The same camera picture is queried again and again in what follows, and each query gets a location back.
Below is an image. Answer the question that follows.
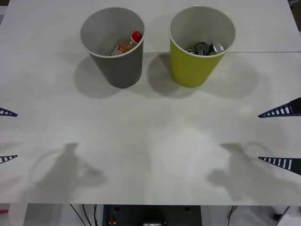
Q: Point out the white table leg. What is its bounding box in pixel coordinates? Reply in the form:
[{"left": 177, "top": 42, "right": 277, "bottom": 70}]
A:
[{"left": 8, "top": 203, "right": 28, "bottom": 226}]

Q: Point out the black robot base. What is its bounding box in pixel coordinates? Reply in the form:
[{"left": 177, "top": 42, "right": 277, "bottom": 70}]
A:
[{"left": 103, "top": 204, "right": 202, "bottom": 226}]

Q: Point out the grey plastic bin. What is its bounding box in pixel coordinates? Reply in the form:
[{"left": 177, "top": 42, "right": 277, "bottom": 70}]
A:
[{"left": 79, "top": 7, "right": 145, "bottom": 89}]

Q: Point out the black can with green band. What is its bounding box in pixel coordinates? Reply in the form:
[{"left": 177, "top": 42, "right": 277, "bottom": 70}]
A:
[{"left": 208, "top": 42, "right": 226, "bottom": 56}]

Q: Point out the black can with green print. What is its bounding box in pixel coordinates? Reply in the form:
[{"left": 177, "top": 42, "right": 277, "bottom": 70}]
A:
[{"left": 194, "top": 42, "right": 209, "bottom": 56}]

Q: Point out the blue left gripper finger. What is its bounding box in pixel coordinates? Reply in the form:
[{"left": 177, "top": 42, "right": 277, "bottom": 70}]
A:
[
  {"left": 0, "top": 154, "right": 18, "bottom": 165},
  {"left": 0, "top": 107, "right": 18, "bottom": 118}
]

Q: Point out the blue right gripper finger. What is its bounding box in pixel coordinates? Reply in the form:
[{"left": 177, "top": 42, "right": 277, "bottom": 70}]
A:
[
  {"left": 258, "top": 156, "right": 301, "bottom": 176},
  {"left": 258, "top": 97, "right": 301, "bottom": 118}
]

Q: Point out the orange bottle with red cap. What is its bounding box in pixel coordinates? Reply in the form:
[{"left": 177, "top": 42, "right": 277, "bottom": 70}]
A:
[{"left": 110, "top": 31, "right": 143, "bottom": 57}]

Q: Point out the yellow-green plastic bin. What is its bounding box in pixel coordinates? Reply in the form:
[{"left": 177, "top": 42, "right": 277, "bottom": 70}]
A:
[{"left": 168, "top": 6, "right": 237, "bottom": 89}]

